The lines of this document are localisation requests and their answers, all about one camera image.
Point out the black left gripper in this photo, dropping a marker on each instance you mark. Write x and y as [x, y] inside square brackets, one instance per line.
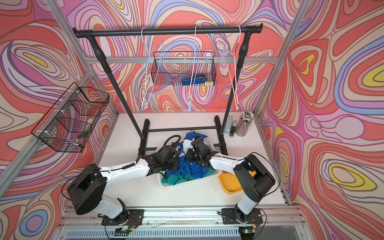
[176, 165]

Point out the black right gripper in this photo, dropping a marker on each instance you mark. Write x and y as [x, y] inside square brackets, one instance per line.
[189, 155]

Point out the blue red white jacket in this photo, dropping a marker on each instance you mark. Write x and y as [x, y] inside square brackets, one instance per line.
[183, 146]

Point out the green kids jacket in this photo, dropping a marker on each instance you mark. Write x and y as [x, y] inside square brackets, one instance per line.
[173, 178]

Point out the light blue hanger green jacket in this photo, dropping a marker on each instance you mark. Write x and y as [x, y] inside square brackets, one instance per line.
[192, 73]

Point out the pink plastic hanger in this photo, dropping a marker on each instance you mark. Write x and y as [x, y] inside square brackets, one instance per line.
[233, 55]

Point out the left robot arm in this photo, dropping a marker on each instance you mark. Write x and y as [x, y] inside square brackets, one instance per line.
[87, 191]

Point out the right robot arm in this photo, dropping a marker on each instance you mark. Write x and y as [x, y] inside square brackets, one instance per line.
[253, 176]

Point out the white perforated plastic basket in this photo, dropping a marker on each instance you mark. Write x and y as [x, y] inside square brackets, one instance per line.
[217, 173]

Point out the yellow plastic tray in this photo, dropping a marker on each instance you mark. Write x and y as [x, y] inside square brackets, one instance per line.
[229, 183]

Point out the small black bottle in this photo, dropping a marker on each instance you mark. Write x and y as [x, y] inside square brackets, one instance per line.
[233, 129]

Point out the cup of pencils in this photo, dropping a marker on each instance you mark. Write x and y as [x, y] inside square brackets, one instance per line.
[244, 122]

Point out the blue object in back basket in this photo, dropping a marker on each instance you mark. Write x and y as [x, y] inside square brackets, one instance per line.
[195, 80]

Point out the black clothes rack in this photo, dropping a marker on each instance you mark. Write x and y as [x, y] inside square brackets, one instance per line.
[143, 133]

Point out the black wire basket back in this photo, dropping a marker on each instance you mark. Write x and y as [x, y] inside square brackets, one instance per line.
[169, 68]

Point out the black wire basket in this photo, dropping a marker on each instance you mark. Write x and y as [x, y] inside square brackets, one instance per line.
[169, 68]
[72, 119]

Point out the black wire basket left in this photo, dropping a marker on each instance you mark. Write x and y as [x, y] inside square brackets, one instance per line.
[72, 119]

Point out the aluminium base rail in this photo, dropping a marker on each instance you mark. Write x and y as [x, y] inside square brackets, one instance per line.
[189, 223]

